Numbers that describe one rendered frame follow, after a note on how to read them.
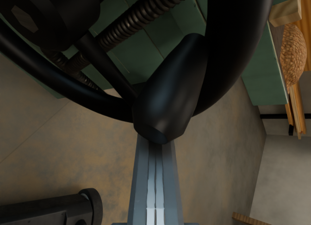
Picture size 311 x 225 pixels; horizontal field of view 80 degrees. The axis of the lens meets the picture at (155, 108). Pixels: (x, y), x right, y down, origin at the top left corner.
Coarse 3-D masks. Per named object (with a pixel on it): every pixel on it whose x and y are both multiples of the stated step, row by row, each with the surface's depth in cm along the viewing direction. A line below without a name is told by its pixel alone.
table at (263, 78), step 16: (192, 0) 17; (176, 16) 19; (192, 16) 19; (192, 32) 20; (272, 32) 26; (256, 48) 28; (272, 48) 27; (256, 64) 30; (272, 64) 29; (256, 80) 33; (272, 80) 31; (256, 96) 36; (272, 96) 34; (288, 96) 34
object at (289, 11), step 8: (288, 0) 24; (296, 0) 23; (272, 8) 25; (280, 8) 24; (288, 8) 24; (296, 8) 23; (272, 16) 25; (280, 16) 24; (288, 16) 24; (296, 16) 24; (272, 24) 26; (280, 24) 27
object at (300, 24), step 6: (306, 0) 34; (306, 6) 34; (306, 12) 35; (306, 18) 36; (294, 24) 37; (300, 24) 37; (306, 24) 36; (300, 30) 38; (306, 30) 37; (306, 36) 38; (306, 42) 39; (306, 48) 40; (306, 60) 42; (306, 66) 43
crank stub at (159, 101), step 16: (176, 48) 9; (192, 48) 9; (208, 48) 9; (160, 64) 9; (176, 64) 8; (192, 64) 8; (160, 80) 7; (176, 80) 7; (192, 80) 8; (144, 96) 7; (160, 96) 7; (176, 96) 7; (192, 96) 7; (144, 112) 7; (160, 112) 7; (176, 112) 7; (192, 112) 8; (144, 128) 7; (160, 128) 7; (176, 128) 7
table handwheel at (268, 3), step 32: (0, 0) 12; (32, 0) 11; (64, 0) 12; (96, 0) 14; (224, 0) 8; (256, 0) 7; (0, 32) 21; (32, 32) 14; (64, 32) 13; (224, 32) 9; (256, 32) 8; (32, 64) 23; (96, 64) 16; (224, 64) 10; (64, 96) 25; (96, 96) 24; (128, 96) 19
